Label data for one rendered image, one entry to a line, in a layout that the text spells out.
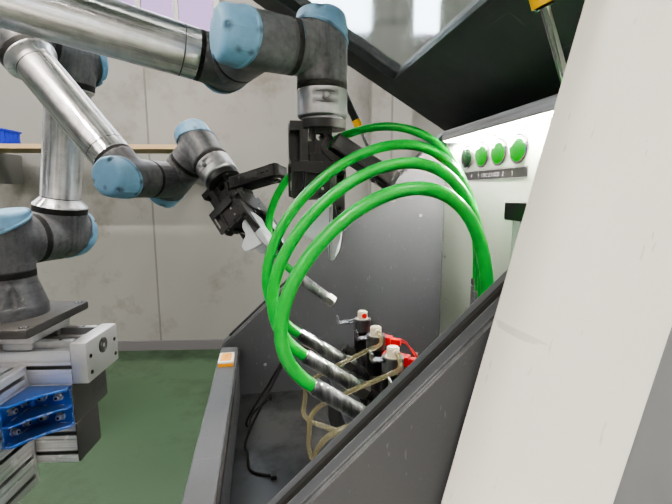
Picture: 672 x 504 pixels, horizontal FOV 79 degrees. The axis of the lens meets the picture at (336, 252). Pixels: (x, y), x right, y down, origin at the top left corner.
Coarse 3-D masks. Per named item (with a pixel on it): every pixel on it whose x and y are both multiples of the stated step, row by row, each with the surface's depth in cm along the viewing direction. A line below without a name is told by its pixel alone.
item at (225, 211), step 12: (228, 168) 81; (216, 180) 81; (228, 180) 82; (204, 192) 83; (216, 192) 82; (228, 192) 81; (240, 192) 78; (252, 192) 82; (216, 204) 82; (228, 204) 78; (252, 204) 78; (216, 216) 79; (228, 216) 78; (240, 216) 78; (228, 228) 78; (240, 228) 81
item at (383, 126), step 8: (352, 128) 71; (360, 128) 70; (368, 128) 70; (376, 128) 70; (384, 128) 70; (392, 128) 69; (400, 128) 69; (408, 128) 69; (416, 128) 68; (352, 136) 71; (416, 136) 69; (424, 136) 68; (432, 136) 68; (432, 144) 68; (440, 144) 68; (448, 152) 68; (456, 160) 68; (280, 184) 75; (280, 192) 75; (272, 200) 76; (272, 208) 76; (272, 216) 76; (272, 224) 77; (272, 232) 77; (472, 248) 70; (288, 264) 77; (288, 272) 77; (472, 272) 70; (472, 280) 70
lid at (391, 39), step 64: (256, 0) 90; (320, 0) 79; (384, 0) 68; (448, 0) 60; (512, 0) 51; (576, 0) 46; (384, 64) 90; (448, 64) 73; (512, 64) 63; (448, 128) 101
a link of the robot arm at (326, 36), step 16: (304, 16) 57; (320, 16) 56; (336, 16) 57; (320, 32) 56; (336, 32) 57; (320, 48) 56; (336, 48) 58; (304, 64) 57; (320, 64) 57; (336, 64) 58; (304, 80) 58; (320, 80) 58; (336, 80) 58
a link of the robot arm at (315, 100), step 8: (304, 88) 59; (312, 88) 58; (320, 88) 58; (328, 88) 58; (336, 88) 58; (344, 88) 60; (304, 96) 59; (312, 96) 58; (320, 96) 58; (328, 96) 58; (336, 96) 59; (344, 96) 60; (304, 104) 59; (312, 104) 58; (320, 104) 58; (328, 104) 58; (336, 104) 59; (344, 104) 60; (304, 112) 59; (312, 112) 58; (320, 112) 58; (328, 112) 58; (336, 112) 59; (344, 112) 60
